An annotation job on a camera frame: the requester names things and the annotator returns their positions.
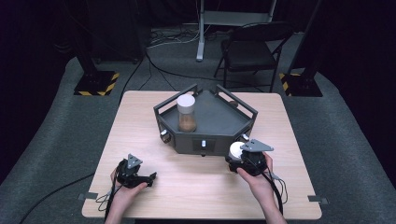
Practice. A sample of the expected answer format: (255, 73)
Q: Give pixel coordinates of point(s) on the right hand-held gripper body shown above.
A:
(254, 161)

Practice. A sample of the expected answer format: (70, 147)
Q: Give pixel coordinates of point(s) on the person's right hand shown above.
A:
(263, 185)

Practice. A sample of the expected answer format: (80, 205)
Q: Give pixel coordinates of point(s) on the black stand with striped base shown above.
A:
(300, 84)
(95, 82)

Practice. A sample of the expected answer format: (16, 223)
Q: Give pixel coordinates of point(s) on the person's left hand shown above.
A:
(126, 194)

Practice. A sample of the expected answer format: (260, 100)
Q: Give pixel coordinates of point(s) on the white metal stand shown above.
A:
(200, 37)

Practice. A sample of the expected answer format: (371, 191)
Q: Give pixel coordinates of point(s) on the spice jar with spout lid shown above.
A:
(236, 151)

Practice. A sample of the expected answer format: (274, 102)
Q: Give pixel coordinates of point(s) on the small brown round object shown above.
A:
(233, 104)

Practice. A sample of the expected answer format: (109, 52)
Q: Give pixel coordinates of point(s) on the grey tape piece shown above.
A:
(88, 196)
(317, 199)

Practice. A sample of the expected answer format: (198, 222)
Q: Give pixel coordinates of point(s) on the black folding chair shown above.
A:
(249, 56)

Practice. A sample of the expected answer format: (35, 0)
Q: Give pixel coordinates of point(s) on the dark grey corner rack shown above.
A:
(214, 119)

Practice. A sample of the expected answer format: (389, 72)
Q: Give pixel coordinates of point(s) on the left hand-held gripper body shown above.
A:
(129, 175)

